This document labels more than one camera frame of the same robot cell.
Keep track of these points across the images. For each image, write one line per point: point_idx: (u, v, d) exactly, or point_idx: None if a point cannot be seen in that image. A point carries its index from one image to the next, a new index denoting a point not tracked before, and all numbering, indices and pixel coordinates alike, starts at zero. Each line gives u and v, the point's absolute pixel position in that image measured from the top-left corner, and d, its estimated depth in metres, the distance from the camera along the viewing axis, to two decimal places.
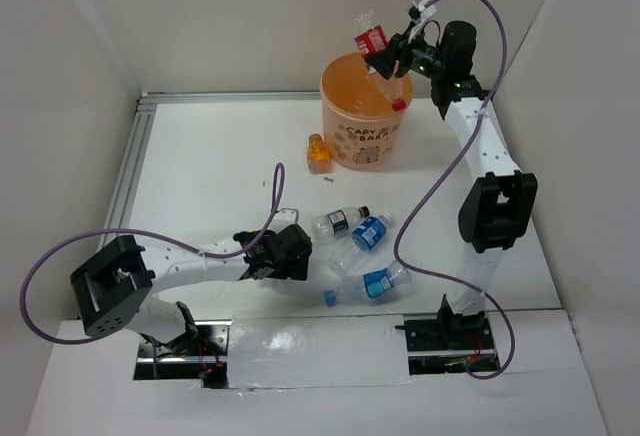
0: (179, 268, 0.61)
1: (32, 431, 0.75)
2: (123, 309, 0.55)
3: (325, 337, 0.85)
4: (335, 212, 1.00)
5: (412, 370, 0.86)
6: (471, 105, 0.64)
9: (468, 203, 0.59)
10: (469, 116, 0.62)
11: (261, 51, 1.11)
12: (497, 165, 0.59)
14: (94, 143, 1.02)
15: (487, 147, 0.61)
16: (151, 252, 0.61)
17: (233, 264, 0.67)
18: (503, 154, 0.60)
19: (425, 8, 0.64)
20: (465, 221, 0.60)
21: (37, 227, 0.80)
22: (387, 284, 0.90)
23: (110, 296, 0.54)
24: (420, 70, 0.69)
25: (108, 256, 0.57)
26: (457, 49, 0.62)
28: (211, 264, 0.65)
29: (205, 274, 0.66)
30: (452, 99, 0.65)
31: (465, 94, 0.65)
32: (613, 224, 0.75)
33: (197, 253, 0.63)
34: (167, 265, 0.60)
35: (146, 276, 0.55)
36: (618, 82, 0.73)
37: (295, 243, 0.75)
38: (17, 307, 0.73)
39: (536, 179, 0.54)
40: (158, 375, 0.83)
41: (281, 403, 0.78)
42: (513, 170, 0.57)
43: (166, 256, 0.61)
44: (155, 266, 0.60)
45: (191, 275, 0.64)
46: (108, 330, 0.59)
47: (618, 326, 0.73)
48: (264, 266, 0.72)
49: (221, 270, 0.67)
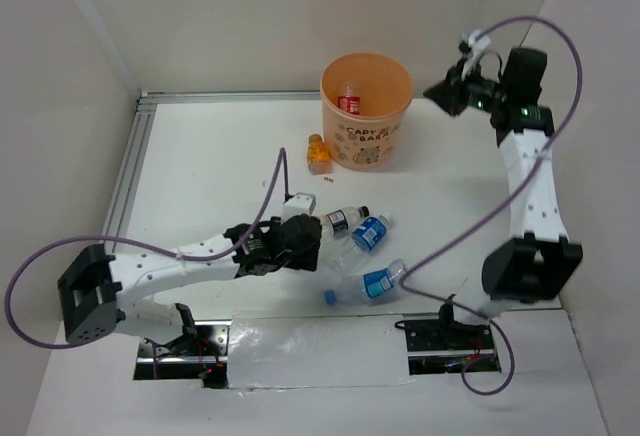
0: (152, 277, 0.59)
1: (32, 431, 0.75)
2: (98, 320, 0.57)
3: (325, 337, 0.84)
4: (335, 212, 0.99)
5: (412, 370, 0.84)
6: (532, 142, 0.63)
9: (500, 255, 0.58)
10: (527, 156, 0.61)
11: (262, 52, 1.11)
12: (541, 221, 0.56)
14: (94, 143, 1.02)
15: (536, 199, 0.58)
16: (121, 260, 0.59)
17: (216, 266, 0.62)
18: (552, 212, 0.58)
19: (476, 40, 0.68)
20: (490, 269, 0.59)
21: (37, 227, 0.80)
22: (387, 284, 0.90)
23: (81, 310, 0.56)
24: (479, 106, 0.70)
25: (80, 268, 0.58)
26: (522, 70, 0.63)
28: (191, 268, 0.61)
29: (186, 279, 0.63)
30: (514, 130, 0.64)
31: (532, 125, 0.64)
32: (613, 222, 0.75)
33: (174, 257, 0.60)
34: (137, 275, 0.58)
35: (111, 291, 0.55)
36: (618, 82, 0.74)
37: (306, 233, 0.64)
38: (17, 306, 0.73)
39: (581, 251, 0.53)
40: (159, 375, 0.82)
41: (281, 403, 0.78)
42: (558, 234, 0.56)
43: (139, 265, 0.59)
44: (122, 279, 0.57)
45: (171, 281, 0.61)
46: (95, 336, 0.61)
47: (617, 326, 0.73)
48: (267, 263, 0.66)
49: (204, 272, 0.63)
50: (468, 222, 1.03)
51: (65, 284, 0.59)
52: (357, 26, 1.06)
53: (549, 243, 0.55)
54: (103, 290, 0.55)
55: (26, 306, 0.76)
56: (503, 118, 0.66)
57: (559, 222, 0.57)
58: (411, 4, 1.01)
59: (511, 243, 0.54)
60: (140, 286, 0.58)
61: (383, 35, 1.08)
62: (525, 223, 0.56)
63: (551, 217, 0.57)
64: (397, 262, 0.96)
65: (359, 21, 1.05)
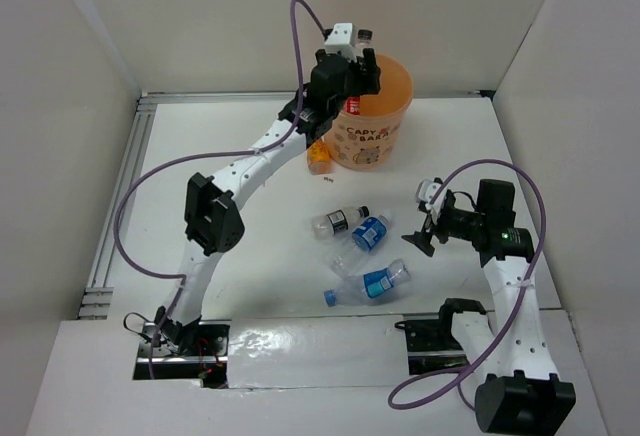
0: (248, 175, 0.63)
1: (32, 431, 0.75)
2: (232, 224, 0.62)
3: (325, 337, 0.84)
4: (335, 212, 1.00)
5: (413, 370, 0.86)
6: (515, 270, 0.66)
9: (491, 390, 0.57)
10: (509, 285, 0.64)
11: (262, 51, 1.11)
12: (530, 361, 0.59)
14: (94, 143, 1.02)
15: (523, 335, 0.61)
16: (219, 177, 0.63)
17: (292, 142, 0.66)
18: (539, 346, 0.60)
19: (432, 201, 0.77)
20: (482, 403, 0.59)
21: (37, 228, 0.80)
22: (388, 284, 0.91)
23: (217, 222, 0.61)
24: (462, 235, 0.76)
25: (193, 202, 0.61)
26: (493, 192, 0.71)
28: (272, 157, 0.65)
29: (275, 167, 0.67)
30: (496, 254, 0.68)
31: (511, 248, 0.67)
32: (612, 223, 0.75)
33: (253, 154, 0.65)
34: (237, 180, 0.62)
35: (226, 198, 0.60)
36: (618, 82, 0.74)
37: (336, 75, 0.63)
38: (17, 306, 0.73)
39: (575, 393, 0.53)
40: (155, 375, 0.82)
41: (281, 403, 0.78)
42: (548, 374, 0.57)
43: (233, 172, 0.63)
44: (230, 187, 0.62)
45: (263, 175, 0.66)
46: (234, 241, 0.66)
47: (618, 325, 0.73)
48: (329, 118, 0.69)
49: (285, 156, 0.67)
50: None
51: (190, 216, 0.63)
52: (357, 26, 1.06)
53: (540, 382, 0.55)
54: (221, 199, 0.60)
55: (26, 306, 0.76)
56: (485, 242, 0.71)
57: (547, 358, 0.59)
58: (411, 4, 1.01)
59: (502, 385, 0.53)
60: (244, 187, 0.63)
61: (383, 35, 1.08)
62: (515, 363, 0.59)
63: (539, 352, 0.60)
64: (398, 261, 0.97)
65: (359, 21, 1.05)
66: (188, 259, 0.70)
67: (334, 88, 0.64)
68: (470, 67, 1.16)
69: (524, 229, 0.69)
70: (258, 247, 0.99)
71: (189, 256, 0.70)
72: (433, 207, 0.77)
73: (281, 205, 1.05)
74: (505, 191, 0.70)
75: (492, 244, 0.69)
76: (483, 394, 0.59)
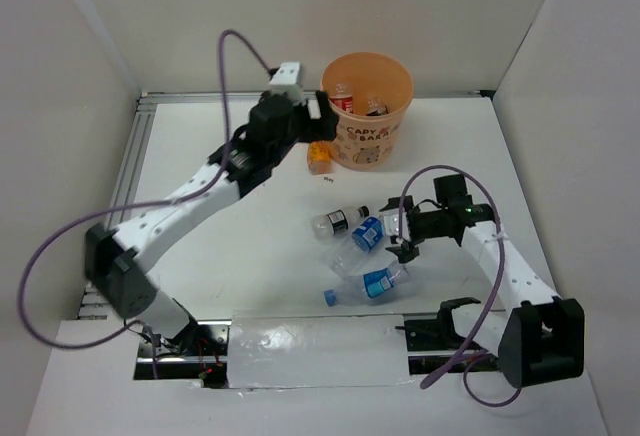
0: (160, 229, 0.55)
1: (32, 431, 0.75)
2: (133, 286, 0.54)
3: (325, 337, 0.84)
4: (335, 212, 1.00)
5: (413, 371, 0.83)
6: (486, 230, 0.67)
9: (508, 337, 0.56)
10: (487, 240, 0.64)
11: (262, 51, 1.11)
12: (532, 291, 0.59)
14: (94, 143, 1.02)
15: (516, 274, 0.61)
16: (124, 229, 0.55)
17: (217, 192, 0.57)
18: (534, 279, 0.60)
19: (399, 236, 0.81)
20: (505, 359, 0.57)
21: (37, 228, 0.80)
22: (388, 284, 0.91)
23: (116, 284, 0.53)
24: (437, 231, 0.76)
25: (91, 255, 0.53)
26: (447, 187, 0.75)
28: (193, 206, 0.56)
29: (197, 217, 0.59)
30: (467, 224, 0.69)
31: (479, 216, 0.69)
32: (612, 223, 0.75)
33: (171, 204, 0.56)
34: (144, 235, 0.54)
35: (130, 254, 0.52)
36: (618, 81, 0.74)
37: (280, 115, 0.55)
38: (17, 306, 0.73)
39: (579, 304, 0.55)
40: (158, 374, 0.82)
41: (281, 403, 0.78)
42: (551, 297, 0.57)
43: (143, 225, 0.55)
44: (135, 242, 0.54)
45: (181, 227, 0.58)
46: (139, 303, 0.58)
47: (617, 325, 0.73)
48: (272, 163, 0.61)
49: (211, 204, 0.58)
50: None
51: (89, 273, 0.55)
52: (357, 25, 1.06)
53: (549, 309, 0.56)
54: (121, 258, 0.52)
55: (26, 306, 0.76)
56: (456, 224, 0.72)
57: (546, 287, 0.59)
58: (412, 4, 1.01)
59: (515, 314, 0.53)
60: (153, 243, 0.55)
61: (383, 35, 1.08)
62: (520, 297, 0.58)
63: (536, 282, 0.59)
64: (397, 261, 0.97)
65: (359, 21, 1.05)
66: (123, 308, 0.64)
67: (274, 131, 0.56)
68: (470, 67, 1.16)
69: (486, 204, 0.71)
70: (258, 247, 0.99)
71: None
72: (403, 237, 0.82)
73: (281, 205, 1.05)
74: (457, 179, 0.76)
75: (462, 218, 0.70)
76: (504, 349, 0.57)
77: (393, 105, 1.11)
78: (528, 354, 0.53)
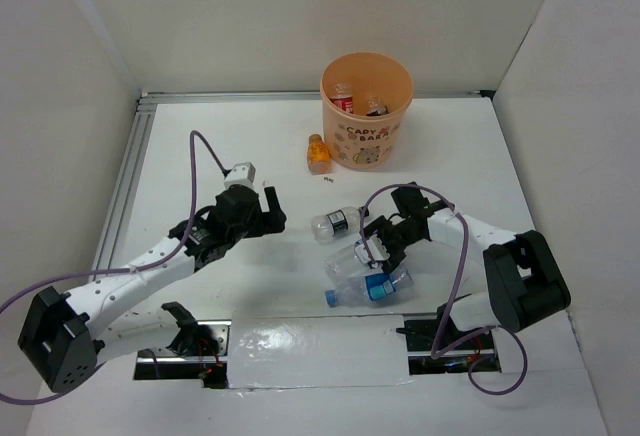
0: (115, 297, 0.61)
1: (32, 431, 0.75)
2: (76, 358, 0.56)
3: (324, 337, 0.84)
4: (335, 212, 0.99)
5: (412, 370, 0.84)
6: (446, 212, 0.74)
9: (493, 285, 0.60)
10: (449, 217, 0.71)
11: (262, 51, 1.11)
12: (495, 236, 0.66)
14: (94, 144, 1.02)
15: (479, 230, 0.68)
16: (77, 295, 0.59)
17: (173, 264, 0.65)
18: (494, 228, 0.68)
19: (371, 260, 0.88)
20: (503, 313, 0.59)
21: (36, 229, 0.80)
22: (390, 288, 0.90)
23: (55, 356, 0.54)
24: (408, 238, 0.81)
25: (35, 321, 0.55)
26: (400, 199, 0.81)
28: (150, 275, 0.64)
29: (149, 288, 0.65)
30: (428, 216, 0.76)
31: (435, 207, 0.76)
32: (611, 224, 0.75)
33: (129, 272, 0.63)
34: (99, 301, 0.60)
35: (79, 324, 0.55)
36: (619, 81, 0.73)
37: (245, 203, 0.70)
38: (16, 306, 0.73)
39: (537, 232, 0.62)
40: (160, 375, 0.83)
41: (281, 403, 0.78)
42: (512, 233, 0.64)
43: (97, 292, 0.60)
44: (89, 307, 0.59)
45: (135, 295, 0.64)
46: (76, 378, 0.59)
47: (618, 325, 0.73)
48: (225, 244, 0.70)
49: (166, 275, 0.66)
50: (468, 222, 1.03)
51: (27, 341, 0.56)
52: (357, 25, 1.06)
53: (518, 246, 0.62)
54: (70, 326, 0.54)
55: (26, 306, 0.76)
56: (419, 224, 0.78)
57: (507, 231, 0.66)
58: (412, 3, 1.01)
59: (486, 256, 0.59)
60: (106, 308, 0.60)
61: (383, 35, 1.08)
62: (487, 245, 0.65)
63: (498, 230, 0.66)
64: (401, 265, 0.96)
65: (359, 21, 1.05)
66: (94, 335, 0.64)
67: (239, 215, 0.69)
68: (470, 67, 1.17)
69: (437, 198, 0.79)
70: (258, 247, 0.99)
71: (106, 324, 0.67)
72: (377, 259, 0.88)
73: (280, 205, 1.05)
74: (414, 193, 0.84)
75: (423, 214, 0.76)
76: (496, 300, 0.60)
77: (394, 104, 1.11)
78: (514, 290, 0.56)
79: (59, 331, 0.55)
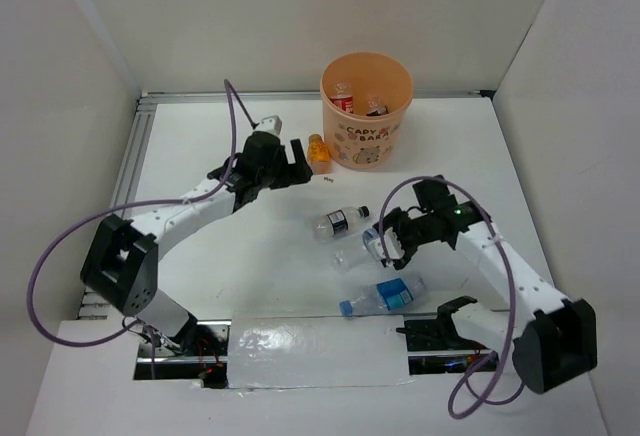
0: (174, 222, 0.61)
1: (32, 431, 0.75)
2: (143, 278, 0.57)
3: (324, 337, 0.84)
4: (335, 212, 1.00)
5: (412, 370, 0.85)
6: (482, 234, 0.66)
9: (525, 348, 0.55)
10: (486, 244, 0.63)
11: (262, 50, 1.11)
12: (540, 297, 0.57)
14: (94, 144, 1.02)
15: (522, 280, 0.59)
16: (138, 221, 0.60)
17: (221, 197, 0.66)
18: (540, 282, 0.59)
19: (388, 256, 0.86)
20: (525, 366, 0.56)
21: (36, 228, 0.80)
22: (408, 298, 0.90)
23: (127, 273, 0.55)
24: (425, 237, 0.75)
25: (102, 244, 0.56)
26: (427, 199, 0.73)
28: (202, 207, 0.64)
29: (200, 219, 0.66)
30: (460, 229, 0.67)
31: (469, 218, 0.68)
32: (611, 224, 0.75)
33: (183, 203, 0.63)
34: (161, 225, 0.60)
35: (149, 241, 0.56)
36: (619, 81, 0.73)
37: (272, 144, 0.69)
38: (17, 306, 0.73)
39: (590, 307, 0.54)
40: (158, 374, 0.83)
41: (281, 403, 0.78)
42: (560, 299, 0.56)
43: (157, 217, 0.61)
44: (153, 229, 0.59)
45: (186, 226, 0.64)
46: (140, 303, 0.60)
47: (618, 326, 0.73)
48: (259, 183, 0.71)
49: (213, 209, 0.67)
50: None
51: (93, 269, 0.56)
52: (357, 26, 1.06)
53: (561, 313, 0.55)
54: (140, 243, 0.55)
55: (27, 306, 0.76)
56: (446, 227, 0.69)
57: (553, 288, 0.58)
58: (412, 4, 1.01)
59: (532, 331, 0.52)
60: (167, 232, 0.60)
61: (383, 35, 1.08)
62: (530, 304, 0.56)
63: (544, 286, 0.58)
64: (413, 273, 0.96)
65: (359, 21, 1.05)
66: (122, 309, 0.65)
67: (267, 158, 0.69)
68: (470, 67, 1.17)
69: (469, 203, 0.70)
70: (258, 247, 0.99)
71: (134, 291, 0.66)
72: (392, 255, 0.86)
73: (281, 205, 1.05)
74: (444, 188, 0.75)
75: (455, 224, 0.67)
76: (521, 355, 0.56)
77: (395, 104, 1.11)
78: (549, 370, 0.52)
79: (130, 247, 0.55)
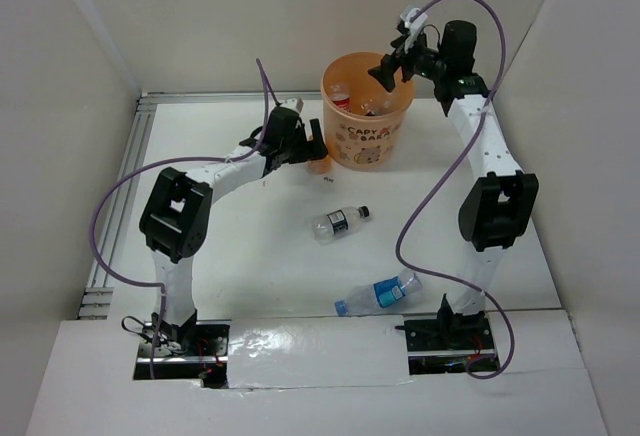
0: (221, 175, 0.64)
1: (32, 431, 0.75)
2: (200, 222, 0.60)
3: (324, 338, 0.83)
4: (335, 212, 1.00)
5: (413, 370, 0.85)
6: (474, 103, 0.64)
9: (467, 202, 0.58)
10: (472, 113, 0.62)
11: (262, 50, 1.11)
12: (498, 165, 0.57)
14: (94, 143, 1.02)
15: (489, 146, 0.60)
16: (190, 172, 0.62)
17: (256, 161, 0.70)
18: (504, 153, 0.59)
19: (411, 21, 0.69)
20: (464, 219, 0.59)
21: (36, 228, 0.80)
22: (399, 293, 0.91)
23: (186, 217, 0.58)
24: (424, 74, 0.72)
25: (160, 193, 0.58)
26: (456, 45, 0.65)
28: (242, 166, 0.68)
29: (238, 178, 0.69)
30: (456, 96, 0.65)
31: (470, 89, 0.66)
32: (611, 223, 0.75)
33: (226, 161, 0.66)
34: (210, 177, 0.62)
35: (204, 187, 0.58)
36: (619, 81, 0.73)
37: (291, 115, 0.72)
38: (16, 307, 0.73)
39: (537, 180, 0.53)
40: (155, 375, 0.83)
41: (281, 404, 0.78)
42: (514, 170, 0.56)
43: (206, 171, 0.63)
44: (205, 180, 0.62)
45: (228, 181, 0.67)
46: (194, 247, 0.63)
47: (619, 325, 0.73)
48: (281, 152, 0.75)
49: (247, 173, 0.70)
50: None
51: (150, 216, 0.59)
52: (356, 25, 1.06)
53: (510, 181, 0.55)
54: (196, 188, 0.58)
55: (27, 305, 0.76)
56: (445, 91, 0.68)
57: (515, 163, 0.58)
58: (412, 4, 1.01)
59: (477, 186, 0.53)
60: (215, 185, 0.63)
61: (383, 35, 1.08)
62: None
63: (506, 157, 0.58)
64: (408, 269, 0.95)
65: (359, 21, 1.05)
66: (159, 269, 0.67)
67: (289, 129, 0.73)
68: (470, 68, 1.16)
69: (479, 76, 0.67)
70: (258, 247, 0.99)
71: (161, 266, 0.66)
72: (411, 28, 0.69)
73: (280, 205, 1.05)
74: (471, 38, 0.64)
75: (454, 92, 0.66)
76: (464, 210, 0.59)
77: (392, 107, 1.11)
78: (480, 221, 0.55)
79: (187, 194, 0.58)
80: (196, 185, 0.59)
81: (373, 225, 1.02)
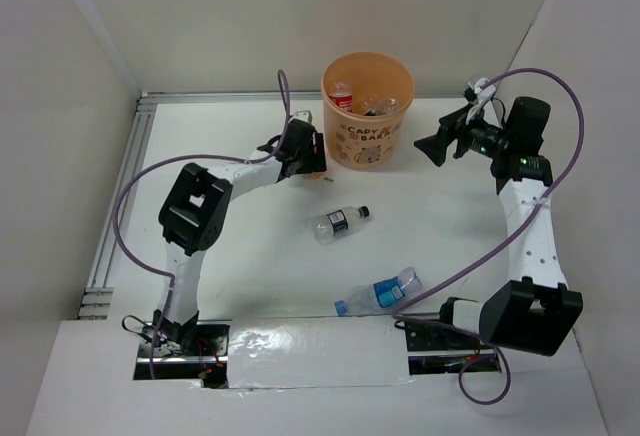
0: (239, 174, 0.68)
1: (32, 430, 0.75)
2: (217, 217, 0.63)
3: (324, 338, 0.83)
4: (335, 212, 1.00)
5: (412, 370, 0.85)
6: (531, 191, 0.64)
9: (496, 299, 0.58)
10: (524, 202, 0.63)
11: (262, 50, 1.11)
12: (538, 269, 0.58)
14: (95, 143, 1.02)
15: (533, 245, 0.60)
16: (213, 170, 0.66)
17: (272, 165, 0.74)
18: (549, 258, 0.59)
19: (481, 88, 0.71)
20: (488, 314, 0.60)
21: (37, 228, 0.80)
22: (400, 293, 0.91)
23: (206, 210, 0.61)
24: (482, 151, 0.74)
25: (182, 187, 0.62)
26: (525, 121, 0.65)
28: (259, 169, 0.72)
29: (256, 181, 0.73)
30: (513, 177, 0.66)
31: (531, 172, 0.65)
32: (610, 224, 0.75)
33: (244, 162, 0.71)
34: (229, 175, 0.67)
35: (225, 183, 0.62)
36: (618, 82, 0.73)
37: (308, 129, 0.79)
38: (15, 306, 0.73)
39: (579, 301, 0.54)
40: (156, 375, 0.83)
41: (281, 403, 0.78)
42: (556, 282, 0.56)
43: (226, 169, 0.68)
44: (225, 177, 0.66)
45: (245, 182, 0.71)
46: (208, 241, 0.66)
47: (620, 325, 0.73)
48: (295, 159, 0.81)
49: (264, 175, 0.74)
50: (468, 222, 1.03)
51: (170, 208, 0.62)
52: (356, 26, 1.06)
53: (547, 290, 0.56)
54: (217, 184, 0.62)
55: (27, 305, 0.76)
56: (503, 169, 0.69)
57: (558, 270, 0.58)
58: (412, 3, 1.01)
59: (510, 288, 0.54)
60: (234, 183, 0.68)
61: (383, 35, 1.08)
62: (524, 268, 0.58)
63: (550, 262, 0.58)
64: (408, 269, 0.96)
65: (359, 22, 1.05)
66: (171, 259, 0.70)
67: (304, 141, 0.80)
68: (470, 68, 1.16)
69: (543, 159, 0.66)
70: (258, 247, 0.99)
71: (172, 257, 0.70)
72: (481, 95, 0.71)
73: (280, 205, 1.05)
74: (540, 114, 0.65)
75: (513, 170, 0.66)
76: (490, 305, 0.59)
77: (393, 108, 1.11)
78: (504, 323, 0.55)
79: (209, 189, 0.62)
80: (217, 181, 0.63)
81: (373, 225, 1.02)
